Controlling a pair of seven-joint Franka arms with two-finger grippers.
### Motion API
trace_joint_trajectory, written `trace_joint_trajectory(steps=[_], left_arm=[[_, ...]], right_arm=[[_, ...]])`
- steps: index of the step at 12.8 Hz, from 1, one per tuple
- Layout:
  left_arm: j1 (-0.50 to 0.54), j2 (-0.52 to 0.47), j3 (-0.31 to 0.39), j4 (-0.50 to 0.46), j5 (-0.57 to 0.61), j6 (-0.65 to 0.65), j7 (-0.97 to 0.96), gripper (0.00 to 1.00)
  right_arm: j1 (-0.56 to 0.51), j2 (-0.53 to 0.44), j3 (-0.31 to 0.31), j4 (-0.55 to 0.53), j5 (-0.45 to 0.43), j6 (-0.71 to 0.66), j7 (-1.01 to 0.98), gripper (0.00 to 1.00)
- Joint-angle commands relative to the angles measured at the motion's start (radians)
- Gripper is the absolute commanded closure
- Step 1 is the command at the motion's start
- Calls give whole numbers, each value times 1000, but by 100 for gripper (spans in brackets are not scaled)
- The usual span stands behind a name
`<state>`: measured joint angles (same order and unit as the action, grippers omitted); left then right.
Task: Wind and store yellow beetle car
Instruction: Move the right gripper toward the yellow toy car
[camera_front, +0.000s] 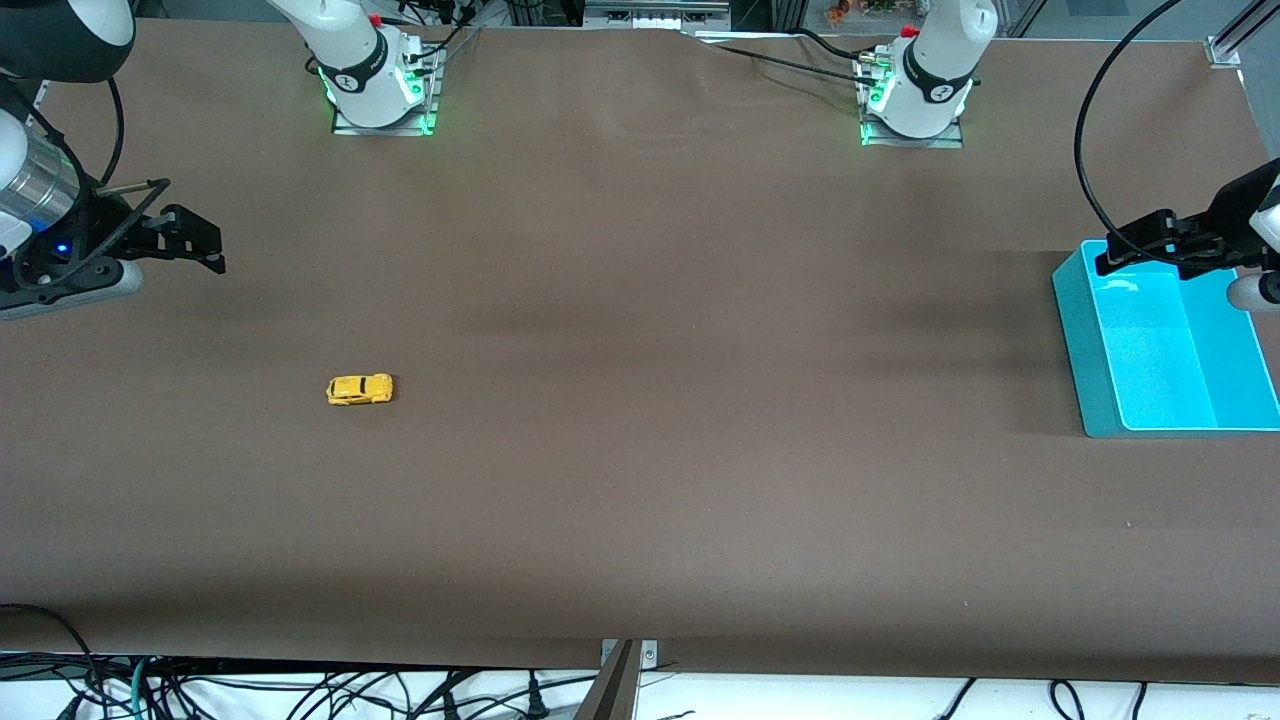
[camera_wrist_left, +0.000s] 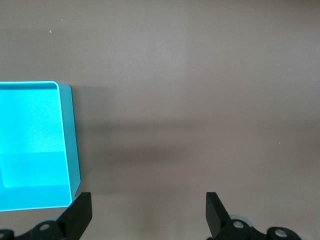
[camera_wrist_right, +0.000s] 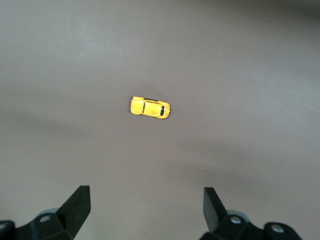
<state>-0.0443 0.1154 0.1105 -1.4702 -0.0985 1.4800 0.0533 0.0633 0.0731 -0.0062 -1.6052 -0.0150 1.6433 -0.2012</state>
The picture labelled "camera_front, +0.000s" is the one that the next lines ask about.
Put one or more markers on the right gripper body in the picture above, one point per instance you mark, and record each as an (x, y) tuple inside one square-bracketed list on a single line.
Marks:
[(97, 226)]

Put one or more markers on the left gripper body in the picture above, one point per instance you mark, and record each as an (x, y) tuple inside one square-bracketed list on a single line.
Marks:
[(1232, 213)]

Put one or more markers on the yellow toy beetle car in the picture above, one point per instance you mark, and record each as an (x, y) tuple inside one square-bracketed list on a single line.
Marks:
[(358, 390)]

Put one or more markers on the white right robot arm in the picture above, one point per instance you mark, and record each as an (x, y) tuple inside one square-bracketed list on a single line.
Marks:
[(360, 60)]

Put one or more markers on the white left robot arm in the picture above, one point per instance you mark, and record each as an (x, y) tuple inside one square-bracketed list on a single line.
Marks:
[(940, 60)]

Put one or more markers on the teal plastic bin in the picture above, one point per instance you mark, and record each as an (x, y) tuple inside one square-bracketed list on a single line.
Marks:
[(1160, 380)]

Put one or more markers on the aluminium corner profile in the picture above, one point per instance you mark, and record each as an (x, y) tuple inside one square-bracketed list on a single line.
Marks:
[(1222, 52)]

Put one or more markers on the orange background object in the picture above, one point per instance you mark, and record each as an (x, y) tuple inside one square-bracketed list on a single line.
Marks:
[(837, 12)]

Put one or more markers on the brown table cover sheet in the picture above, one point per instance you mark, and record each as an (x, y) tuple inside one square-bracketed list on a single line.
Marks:
[(640, 450)]

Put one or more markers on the grey background device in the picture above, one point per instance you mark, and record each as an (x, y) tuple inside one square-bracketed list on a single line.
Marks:
[(655, 15)]

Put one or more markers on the dark metal bar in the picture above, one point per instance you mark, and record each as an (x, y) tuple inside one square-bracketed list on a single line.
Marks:
[(610, 695)]

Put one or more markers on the aluminium table frame rail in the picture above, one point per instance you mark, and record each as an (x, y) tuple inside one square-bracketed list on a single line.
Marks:
[(40, 95)]

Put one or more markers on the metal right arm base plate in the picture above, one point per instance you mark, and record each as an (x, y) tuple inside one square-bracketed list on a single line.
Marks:
[(432, 110)]

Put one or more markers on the metal table edge bracket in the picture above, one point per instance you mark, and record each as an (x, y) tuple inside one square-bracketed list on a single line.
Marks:
[(650, 655)]

